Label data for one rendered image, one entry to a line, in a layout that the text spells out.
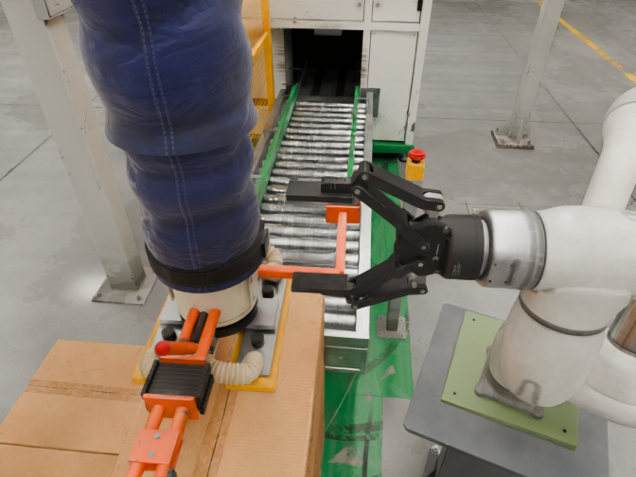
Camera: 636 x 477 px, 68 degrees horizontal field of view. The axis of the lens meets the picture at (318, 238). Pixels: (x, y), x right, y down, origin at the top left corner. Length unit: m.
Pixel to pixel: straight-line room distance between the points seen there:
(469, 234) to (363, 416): 1.77
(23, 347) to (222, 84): 2.34
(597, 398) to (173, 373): 0.95
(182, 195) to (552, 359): 0.55
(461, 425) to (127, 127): 1.10
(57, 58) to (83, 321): 1.35
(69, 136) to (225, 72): 1.76
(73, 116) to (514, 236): 2.05
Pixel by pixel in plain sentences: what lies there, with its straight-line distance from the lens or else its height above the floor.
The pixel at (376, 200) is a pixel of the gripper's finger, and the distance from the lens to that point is 0.49.
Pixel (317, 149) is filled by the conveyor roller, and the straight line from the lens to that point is 2.93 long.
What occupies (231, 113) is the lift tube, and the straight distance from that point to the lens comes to 0.72.
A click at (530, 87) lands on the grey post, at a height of 0.50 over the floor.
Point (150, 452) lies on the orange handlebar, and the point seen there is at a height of 1.25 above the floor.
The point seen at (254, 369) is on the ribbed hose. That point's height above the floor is 1.18.
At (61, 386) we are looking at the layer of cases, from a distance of 1.87.
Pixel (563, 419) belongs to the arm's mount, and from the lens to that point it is 1.47.
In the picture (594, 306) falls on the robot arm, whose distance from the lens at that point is 0.59.
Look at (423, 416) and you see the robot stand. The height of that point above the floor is 0.75.
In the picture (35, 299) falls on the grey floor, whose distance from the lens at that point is 3.10.
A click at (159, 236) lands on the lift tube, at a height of 1.43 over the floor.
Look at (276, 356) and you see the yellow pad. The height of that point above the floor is 1.12.
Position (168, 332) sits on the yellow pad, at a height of 1.15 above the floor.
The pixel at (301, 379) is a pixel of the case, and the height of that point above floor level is 0.94.
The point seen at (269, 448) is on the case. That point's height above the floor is 0.94.
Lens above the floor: 1.92
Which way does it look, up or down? 39 degrees down
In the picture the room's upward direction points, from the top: straight up
